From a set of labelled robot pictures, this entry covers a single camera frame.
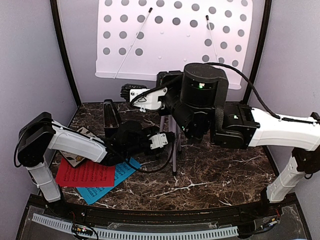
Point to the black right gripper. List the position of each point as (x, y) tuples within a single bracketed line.
[(167, 76)]

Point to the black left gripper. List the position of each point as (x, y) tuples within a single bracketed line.
[(152, 130)]

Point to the white folding tripod stand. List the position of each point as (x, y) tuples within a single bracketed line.
[(175, 147)]

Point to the white perforated music stand desk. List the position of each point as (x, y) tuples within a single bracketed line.
[(137, 39)]

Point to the red sheet music page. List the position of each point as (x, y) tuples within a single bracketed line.
[(87, 175)]

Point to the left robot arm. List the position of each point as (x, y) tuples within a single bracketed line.
[(43, 133)]

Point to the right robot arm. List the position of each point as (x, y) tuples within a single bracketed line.
[(196, 100)]

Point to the blue sheet music page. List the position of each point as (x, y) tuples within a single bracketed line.
[(93, 194)]

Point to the black metronome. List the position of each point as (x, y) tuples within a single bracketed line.
[(111, 118)]

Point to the floral square ceramic tile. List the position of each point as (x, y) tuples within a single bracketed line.
[(78, 147)]

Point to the grey slotted cable duct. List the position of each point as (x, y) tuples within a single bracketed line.
[(97, 233)]

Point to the black right frame post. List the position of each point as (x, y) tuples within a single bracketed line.
[(261, 40)]

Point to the black frame post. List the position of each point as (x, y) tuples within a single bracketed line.
[(261, 40), (63, 51)]

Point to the black left frame post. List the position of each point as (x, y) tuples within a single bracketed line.
[(63, 51)]

